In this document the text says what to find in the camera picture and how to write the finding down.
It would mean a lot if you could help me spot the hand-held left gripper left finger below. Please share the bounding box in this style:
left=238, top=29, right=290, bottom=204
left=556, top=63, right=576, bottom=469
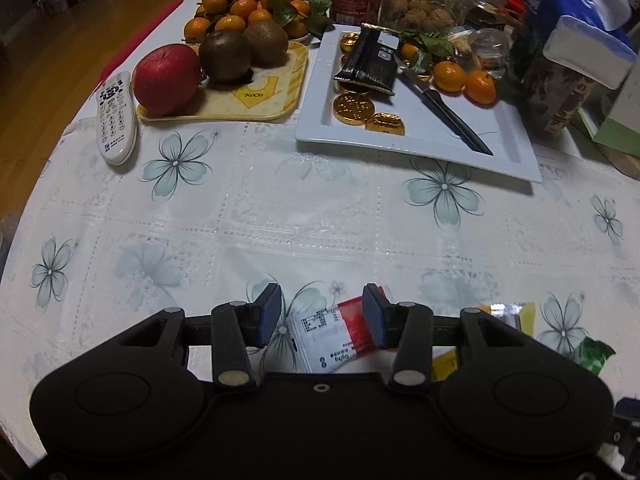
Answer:
left=117, top=283, right=282, bottom=392

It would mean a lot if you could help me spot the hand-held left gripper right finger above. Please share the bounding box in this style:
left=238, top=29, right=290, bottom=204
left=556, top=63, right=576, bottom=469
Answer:
left=362, top=283, right=532, bottom=392

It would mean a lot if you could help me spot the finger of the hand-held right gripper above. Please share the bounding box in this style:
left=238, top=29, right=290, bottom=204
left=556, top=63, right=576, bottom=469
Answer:
left=612, top=396, right=640, bottom=480

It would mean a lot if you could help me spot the red white snack packet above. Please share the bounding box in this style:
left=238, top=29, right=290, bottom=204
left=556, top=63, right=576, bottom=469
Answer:
left=285, top=285, right=388, bottom=375

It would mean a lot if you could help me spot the yellow silver snack packet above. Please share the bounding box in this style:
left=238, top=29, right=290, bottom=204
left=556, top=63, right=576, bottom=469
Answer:
left=432, top=301, right=537, bottom=382

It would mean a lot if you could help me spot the green yellow snack packet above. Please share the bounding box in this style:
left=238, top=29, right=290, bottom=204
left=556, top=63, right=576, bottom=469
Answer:
left=575, top=338, right=617, bottom=376

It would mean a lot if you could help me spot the white rectangular plate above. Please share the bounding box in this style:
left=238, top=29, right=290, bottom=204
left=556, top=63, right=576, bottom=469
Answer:
left=295, top=23, right=544, bottom=184

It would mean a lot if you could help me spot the gold foil chocolate ingot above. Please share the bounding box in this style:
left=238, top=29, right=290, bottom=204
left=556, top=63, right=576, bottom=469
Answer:
left=364, top=112, right=405, bottom=136

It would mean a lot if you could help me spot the yellow plastic tray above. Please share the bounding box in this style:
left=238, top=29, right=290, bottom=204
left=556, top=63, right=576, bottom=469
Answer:
left=136, top=40, right=310, bottom=122

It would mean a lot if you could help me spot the white remote control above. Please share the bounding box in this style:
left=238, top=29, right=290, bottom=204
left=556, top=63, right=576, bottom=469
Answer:
left=95, top=70, right=138, bottom=166

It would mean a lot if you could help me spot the orange mandarin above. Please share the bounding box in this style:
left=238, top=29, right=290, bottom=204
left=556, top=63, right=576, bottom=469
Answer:
left=464, top=69, right=499, bottom=106
left=432, top=60, right=467, bottom=93

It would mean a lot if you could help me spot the black snack packet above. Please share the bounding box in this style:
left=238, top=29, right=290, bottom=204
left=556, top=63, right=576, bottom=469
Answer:
left=333, top=23, right=402, bottom=96

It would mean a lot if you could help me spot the red apple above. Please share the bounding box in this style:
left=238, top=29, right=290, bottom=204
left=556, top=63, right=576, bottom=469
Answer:
left=132, top=44, right=205, bottom=117

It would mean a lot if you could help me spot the brown kiwi fruit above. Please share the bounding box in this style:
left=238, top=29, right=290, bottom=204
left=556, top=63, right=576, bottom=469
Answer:
left=243, top=20, right=290, bottom=68
left=199, top=29, right=256, bottom=86

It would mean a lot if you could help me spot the small leafy mandarin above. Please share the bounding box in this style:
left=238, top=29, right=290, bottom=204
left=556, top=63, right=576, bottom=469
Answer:
left=399, top=27, right=454, bottom=75

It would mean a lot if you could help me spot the green desk calendar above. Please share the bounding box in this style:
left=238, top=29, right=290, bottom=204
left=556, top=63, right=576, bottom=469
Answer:
left=575, top=72, right=640, bottom=158

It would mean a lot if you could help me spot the clear plastic cup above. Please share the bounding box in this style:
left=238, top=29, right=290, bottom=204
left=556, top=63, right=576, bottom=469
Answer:
left=469, top=27, right=512, bottom=79

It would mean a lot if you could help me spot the pile of leafy mandarins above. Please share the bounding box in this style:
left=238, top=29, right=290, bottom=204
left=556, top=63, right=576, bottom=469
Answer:
left=182, top=0, right=333, bottom=45

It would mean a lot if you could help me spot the blue white tissue box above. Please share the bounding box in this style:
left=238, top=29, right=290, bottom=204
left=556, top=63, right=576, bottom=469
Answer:
left=514, top=0, right=639, bottom=92

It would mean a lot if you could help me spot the black handled knife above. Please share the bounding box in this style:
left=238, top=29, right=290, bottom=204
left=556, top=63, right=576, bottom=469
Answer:
left=393, top=54, right=495, bottom=156

